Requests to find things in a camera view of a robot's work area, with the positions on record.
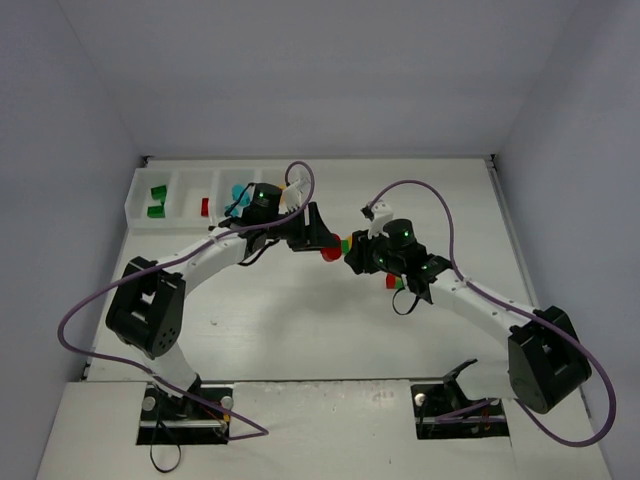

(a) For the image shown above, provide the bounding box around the red round lego brick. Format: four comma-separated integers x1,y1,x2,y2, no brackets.
321,234,342,263

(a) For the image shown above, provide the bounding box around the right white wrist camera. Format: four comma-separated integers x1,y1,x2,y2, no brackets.
361,199,394,239

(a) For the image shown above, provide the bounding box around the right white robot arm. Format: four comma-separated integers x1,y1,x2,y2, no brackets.
345,219,592,414

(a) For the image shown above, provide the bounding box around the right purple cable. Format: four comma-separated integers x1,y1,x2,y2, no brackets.
364,178,618,447

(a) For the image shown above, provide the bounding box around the purple cable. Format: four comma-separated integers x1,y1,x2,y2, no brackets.
364,178,618,447
57,160,316,443

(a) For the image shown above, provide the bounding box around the black cable loop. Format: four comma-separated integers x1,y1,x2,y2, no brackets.
149,419,183,476

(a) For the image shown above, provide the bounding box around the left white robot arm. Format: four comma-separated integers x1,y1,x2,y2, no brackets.
106,183,340,393

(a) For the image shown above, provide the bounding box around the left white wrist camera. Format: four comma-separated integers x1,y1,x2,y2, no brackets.
281,177,310,213

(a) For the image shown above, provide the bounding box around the cyan round lego brick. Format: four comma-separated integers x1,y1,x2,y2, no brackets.
231,184,250,204

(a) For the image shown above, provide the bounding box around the green lego brick stack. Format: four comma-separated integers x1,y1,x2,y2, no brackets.
150,185,168,203

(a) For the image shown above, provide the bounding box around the clear plastic sorting tray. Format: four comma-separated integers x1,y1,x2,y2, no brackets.
124,168,285,232

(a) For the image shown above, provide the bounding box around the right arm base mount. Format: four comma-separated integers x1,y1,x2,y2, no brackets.
410,383,510,440

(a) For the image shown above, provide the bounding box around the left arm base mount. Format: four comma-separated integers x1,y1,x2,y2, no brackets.
136,383,231,446

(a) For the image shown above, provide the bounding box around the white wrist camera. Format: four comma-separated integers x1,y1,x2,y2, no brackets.
361,199,394,239
281,177,310,213

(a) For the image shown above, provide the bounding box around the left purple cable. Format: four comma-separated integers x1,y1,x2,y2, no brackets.
57,160,316,443

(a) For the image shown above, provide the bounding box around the green stepped lego brick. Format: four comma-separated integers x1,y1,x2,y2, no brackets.
146,203,166,219

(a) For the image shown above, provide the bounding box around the cyan lego brick stack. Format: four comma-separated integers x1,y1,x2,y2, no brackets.
224,204,238,217

